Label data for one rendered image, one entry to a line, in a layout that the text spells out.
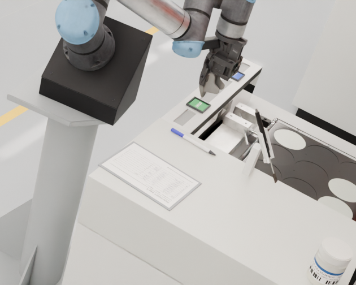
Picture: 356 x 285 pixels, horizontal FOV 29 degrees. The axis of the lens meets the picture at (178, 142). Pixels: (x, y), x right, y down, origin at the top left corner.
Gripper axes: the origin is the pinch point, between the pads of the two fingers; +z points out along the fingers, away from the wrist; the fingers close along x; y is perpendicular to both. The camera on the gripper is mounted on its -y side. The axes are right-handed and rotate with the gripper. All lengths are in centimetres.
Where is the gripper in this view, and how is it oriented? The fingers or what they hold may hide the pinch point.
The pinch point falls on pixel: (201, 91)
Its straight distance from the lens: 198.8
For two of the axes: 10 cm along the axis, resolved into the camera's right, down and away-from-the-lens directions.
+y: 8.5, 4.6, -2.5
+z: -2.6, 7.9, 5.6
